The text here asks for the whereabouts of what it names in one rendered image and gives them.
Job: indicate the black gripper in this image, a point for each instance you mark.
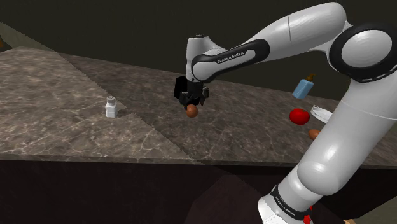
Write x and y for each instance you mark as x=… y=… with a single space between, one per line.
x=193 y=91

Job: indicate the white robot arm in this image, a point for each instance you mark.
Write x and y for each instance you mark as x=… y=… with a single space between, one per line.
x=347 y=139

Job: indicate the brown egg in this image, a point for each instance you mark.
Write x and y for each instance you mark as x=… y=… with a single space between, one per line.
x=313 y=134
x=192 y=111

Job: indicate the white salt shaker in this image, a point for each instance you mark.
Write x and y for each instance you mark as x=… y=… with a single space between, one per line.
x=111 y=109

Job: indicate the red tomato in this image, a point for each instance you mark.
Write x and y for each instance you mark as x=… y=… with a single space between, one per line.
x=299 y=117

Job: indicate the blue soap dispenser bottle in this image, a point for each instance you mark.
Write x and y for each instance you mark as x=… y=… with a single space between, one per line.
x=302 y=88

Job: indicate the dark robot stand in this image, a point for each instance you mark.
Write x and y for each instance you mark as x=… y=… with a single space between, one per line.
x=223 y=201

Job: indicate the white plate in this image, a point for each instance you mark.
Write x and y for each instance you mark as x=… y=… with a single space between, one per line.
x=321 y=114

